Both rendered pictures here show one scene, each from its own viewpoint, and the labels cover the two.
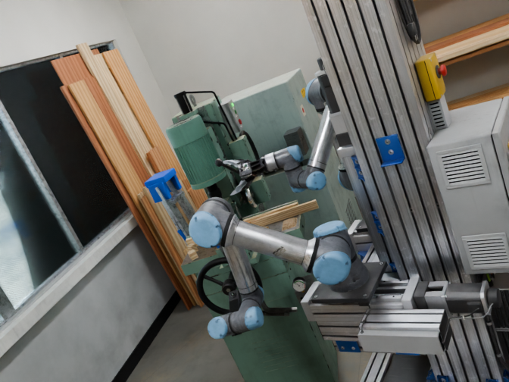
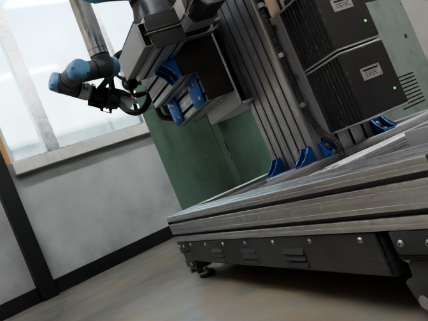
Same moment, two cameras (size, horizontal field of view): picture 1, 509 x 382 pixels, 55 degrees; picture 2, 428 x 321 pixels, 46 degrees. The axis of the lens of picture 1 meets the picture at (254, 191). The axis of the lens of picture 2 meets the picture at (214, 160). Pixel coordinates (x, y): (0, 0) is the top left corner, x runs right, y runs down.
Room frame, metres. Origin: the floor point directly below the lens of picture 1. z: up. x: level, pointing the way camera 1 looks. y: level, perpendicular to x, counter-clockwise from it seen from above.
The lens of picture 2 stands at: (0.18, -1.01, 0.30)
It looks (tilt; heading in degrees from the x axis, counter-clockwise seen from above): 2 degrees up; 30
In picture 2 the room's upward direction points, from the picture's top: 23 degrees counter-clockwise
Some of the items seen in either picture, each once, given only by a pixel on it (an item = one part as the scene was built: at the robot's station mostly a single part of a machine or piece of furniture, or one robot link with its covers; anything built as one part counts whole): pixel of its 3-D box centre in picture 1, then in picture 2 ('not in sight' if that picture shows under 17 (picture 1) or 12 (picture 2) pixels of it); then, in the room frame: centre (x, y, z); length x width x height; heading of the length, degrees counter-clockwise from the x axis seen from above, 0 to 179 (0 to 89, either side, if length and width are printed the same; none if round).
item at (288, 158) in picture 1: (288, 157); not in sight; (2.00, -0.19, 1.22); 0.11 x 0.08 x 0.09; 75
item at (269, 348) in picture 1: (276, 311); (237, 153); (2.38, 0.15, 0.36); 0.58 x 0.45 x 0.71; 165
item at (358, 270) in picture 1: (344, 268); (152, 12); (1.58, -0.19, 0.87); 0.15 x 0.15 x 0.10
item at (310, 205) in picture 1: (262, 221); not in sight; (2.23, 0.02, 0.92); 0.56 x 0.02 x 0.04; 75
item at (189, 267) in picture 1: (242, 247); not in sight; (2.15, 0.16, 0.87); 0.61 x 0.30 x 0.06; 75
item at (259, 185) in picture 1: (258, 189); not in sight; (2.41, -0.02, 1.02); 0.09 x 0.07 x 0.12; 75
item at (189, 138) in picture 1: (196, 152); not in sight; (2.27, 0.18, 1.35); 0.18 x 0.18 x 0.31
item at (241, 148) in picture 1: (242, 152); not in sight; (2.44, -0.02, 1.23); 0.09 x 0.08 x 0.15; 165
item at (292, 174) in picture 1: (298, 178); not in sight; (1.98, -0.19, 1.12); 0.11 x 0.08 x 0.11; 20
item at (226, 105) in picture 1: (230, 117); not in sight; (2.54, -0.04, 1.40); 0.10 x 0.06 x 0.16; 165
